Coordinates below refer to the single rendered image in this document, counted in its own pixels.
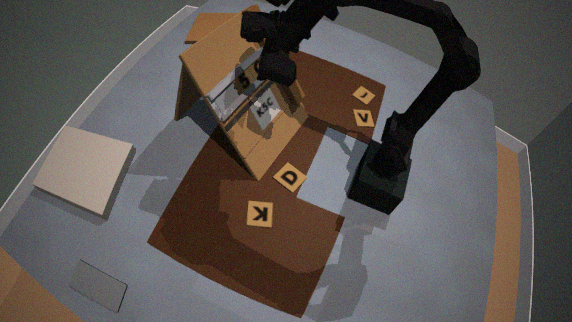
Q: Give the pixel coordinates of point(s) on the tan cardboard-coloured slanted board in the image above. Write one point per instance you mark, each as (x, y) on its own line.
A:
(209, 67)

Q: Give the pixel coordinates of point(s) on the grey paper ticket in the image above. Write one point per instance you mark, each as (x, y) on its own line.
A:
(265, 108)

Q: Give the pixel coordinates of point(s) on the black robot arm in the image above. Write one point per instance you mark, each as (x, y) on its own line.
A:
(460, 66)

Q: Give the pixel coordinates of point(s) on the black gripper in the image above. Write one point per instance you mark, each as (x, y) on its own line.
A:
(279, 67)

